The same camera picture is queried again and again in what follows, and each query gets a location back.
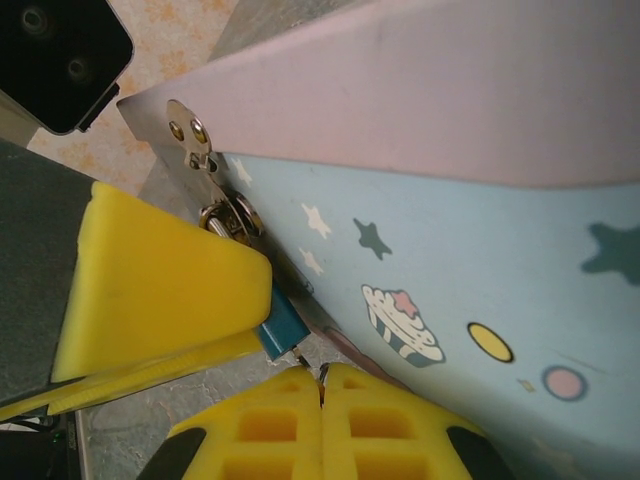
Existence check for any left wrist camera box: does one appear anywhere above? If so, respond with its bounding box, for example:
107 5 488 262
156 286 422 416
0 0 135 147

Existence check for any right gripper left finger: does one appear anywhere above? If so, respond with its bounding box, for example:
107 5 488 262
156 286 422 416
142 363 326 480

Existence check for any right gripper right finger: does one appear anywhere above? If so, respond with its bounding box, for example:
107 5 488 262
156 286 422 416
321 361 521 480

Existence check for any cartoon dog tin box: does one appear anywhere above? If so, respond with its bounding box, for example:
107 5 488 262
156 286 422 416
116 0 640 480

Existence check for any small blue padlock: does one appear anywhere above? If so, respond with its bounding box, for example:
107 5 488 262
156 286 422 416
203 201 315 362

